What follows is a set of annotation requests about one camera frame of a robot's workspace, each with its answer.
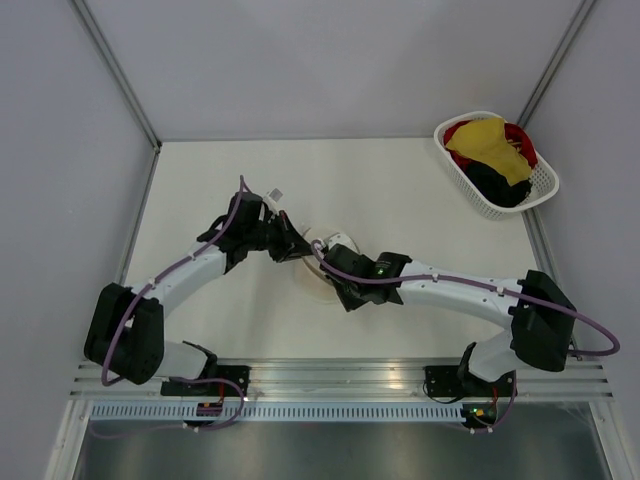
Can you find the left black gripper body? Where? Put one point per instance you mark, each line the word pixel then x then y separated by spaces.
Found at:
pixel 262 237

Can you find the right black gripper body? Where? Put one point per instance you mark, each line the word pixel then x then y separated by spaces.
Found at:
pixel 350 295

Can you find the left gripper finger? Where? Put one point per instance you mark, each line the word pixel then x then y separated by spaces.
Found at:
pixel 282 256
pixel 293 239

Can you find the cream mesh laundry bag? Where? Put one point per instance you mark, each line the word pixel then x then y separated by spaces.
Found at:
pixel 308 275

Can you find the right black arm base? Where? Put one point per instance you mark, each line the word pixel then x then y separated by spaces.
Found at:
pixel 449 383

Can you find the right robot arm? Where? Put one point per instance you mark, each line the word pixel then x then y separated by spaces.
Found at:
pixel 535 317

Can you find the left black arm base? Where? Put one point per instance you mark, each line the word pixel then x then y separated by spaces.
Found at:
pixel 229 381

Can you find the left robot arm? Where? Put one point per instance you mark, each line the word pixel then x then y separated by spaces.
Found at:
pixel 126 336

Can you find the black garment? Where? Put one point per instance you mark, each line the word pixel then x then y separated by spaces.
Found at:
pixel 495 187

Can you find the yellow garment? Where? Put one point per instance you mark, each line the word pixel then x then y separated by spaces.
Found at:
pixel 484 141

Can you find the white plastic basket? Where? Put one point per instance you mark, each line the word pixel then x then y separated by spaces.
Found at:
pixel 545 181

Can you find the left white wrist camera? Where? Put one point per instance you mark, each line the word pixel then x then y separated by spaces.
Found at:
pixel 272 198

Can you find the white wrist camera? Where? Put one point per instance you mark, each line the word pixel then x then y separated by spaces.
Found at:
pixel 272 198
pixel 339 238

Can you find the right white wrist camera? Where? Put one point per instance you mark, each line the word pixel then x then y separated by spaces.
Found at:
pixel 339 238

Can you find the aluminium mounting rail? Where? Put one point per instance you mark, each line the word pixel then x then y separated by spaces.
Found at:
pixel 360 380

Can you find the white slotted cable duct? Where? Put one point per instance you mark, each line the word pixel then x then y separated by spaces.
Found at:
pixel 289 411

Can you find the left aluminium frame post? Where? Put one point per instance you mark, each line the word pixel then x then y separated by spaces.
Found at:
pixel 94 31

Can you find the aluminium frame post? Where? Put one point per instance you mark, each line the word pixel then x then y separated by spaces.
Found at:
pixel 94 31
pixel 560 53

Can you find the right aluminium frame post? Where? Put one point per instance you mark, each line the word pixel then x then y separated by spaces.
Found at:
pixel 560 53

